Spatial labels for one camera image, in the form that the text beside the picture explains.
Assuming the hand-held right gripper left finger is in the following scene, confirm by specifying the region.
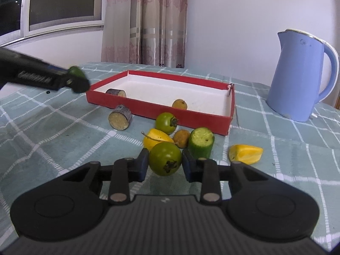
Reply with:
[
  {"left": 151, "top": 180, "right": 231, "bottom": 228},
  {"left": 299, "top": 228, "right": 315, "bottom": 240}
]
[{"left": 62, "top": 148, "right": 150, "bottom": 205}]

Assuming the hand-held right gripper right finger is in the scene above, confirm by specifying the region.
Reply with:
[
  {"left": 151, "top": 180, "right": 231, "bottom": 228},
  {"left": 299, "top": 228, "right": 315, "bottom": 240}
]
[{"left": 182, "top": 149, "right": 269, "bottom": 205}]

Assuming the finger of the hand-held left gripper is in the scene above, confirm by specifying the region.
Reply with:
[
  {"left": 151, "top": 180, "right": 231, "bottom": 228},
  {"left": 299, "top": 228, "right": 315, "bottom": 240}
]
[
  {"left": 46, "top": 65, "right": 72, "bottom": 74},
  {"left": 62, "top": 75, "right": 91, "bottom": 94}
]

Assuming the green cucumber end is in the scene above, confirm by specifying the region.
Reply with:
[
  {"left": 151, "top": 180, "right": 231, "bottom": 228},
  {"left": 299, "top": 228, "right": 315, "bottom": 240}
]
[{"left": 68, "top": 66, "right": 86, "bottom": 80}]

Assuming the green tomato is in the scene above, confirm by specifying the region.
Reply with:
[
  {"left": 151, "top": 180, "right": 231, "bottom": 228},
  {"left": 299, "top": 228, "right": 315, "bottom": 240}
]
[
  {"left": 155, "top": 112, "right": 179, "bottom": 135},
  {"left": 148, "top": 142, "right": 183, "bottom": 176}
]

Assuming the green cucumber piece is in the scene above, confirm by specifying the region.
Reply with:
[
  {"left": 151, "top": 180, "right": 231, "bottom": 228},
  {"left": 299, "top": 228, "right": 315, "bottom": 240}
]
[{"left": 188, "top": 127, "right": 215, "bottom": 160}]

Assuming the yellow fruit with stem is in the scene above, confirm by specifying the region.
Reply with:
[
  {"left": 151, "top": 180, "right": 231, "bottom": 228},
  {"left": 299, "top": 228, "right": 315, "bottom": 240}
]
[{"left": 141, "top": 128, "right": 174, "bottom": 152}]

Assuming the yellow fruit wedge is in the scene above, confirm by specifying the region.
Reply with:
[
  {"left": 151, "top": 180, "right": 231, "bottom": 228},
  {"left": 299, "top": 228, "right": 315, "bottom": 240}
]
[{"left": 229, "top": 144, "right": 264, "bottom": 165}]

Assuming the red cardboard tray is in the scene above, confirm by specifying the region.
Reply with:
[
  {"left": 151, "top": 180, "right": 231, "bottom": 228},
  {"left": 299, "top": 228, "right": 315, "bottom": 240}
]
[{"left": 85, "top": 70, "right": 236, "bottom": 136}]

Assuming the green checked tablecloth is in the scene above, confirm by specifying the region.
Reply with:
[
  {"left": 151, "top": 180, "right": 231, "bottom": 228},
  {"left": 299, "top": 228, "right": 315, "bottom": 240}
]
[{"left": 0, "top": 62, "right": 340, "bottom": 255}]

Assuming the white framed window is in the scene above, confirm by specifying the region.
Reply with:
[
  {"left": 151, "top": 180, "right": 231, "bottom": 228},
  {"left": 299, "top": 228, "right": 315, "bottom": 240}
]
[{"left": 0, "top": 0, "right": 105, "bottom": 45}]

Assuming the pink patterned curtain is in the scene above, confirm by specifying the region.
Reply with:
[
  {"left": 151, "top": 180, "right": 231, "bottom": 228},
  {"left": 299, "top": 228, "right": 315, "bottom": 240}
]
[{"left": 101, "top": 0, "right": 190, "bottom": 69}]

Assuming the blue electric kettle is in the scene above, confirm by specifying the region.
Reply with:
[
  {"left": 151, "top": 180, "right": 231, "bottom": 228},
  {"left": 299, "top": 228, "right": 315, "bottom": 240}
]
[{"left": 266, "top": 29, "right": 340, "bottom": 123}]

